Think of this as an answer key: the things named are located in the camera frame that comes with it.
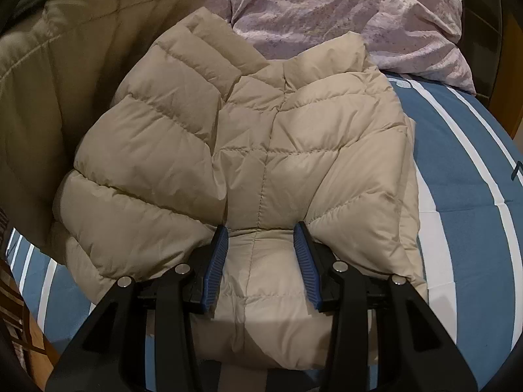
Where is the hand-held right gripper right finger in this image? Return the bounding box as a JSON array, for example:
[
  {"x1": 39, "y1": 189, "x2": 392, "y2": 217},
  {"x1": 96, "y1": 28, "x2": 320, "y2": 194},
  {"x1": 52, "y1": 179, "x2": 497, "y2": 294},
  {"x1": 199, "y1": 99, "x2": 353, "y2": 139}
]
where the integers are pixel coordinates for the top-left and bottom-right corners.
[{"x1": 293, "y1": 220, "x2": 477, "y2": 392}]

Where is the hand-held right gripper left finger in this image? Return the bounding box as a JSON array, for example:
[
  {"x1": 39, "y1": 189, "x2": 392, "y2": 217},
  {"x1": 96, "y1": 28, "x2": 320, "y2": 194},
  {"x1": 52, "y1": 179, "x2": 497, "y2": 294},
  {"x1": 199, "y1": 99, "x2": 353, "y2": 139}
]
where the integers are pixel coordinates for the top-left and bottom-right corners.
[{"x1": 46, "y1": 224, "x2": 229, "y2": 392}]

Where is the beige puffer jacket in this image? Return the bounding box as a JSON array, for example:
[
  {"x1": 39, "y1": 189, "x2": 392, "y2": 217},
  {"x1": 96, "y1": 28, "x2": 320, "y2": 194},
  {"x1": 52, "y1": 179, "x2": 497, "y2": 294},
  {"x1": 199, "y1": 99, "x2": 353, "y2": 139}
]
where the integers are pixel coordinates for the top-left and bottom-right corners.
[{"x1": 0, "y1": 0, "x2": 430, "y2": 392}]

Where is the blue striped bed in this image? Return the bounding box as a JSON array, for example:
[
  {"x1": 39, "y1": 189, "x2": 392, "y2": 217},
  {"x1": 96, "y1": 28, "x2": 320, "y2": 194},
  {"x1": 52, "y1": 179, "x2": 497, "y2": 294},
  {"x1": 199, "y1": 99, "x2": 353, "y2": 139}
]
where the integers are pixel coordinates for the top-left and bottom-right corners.
[{"x1": 4, "y1": 69, "x2": 523, "y2": 392}]

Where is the dark glass door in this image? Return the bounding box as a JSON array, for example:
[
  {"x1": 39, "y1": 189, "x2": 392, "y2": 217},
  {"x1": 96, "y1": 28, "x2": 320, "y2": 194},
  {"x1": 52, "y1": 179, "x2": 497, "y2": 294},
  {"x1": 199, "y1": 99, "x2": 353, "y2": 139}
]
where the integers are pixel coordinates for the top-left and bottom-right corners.
[{"x1": 458, "y1": 0, "x2": 511, "y2": 107}]

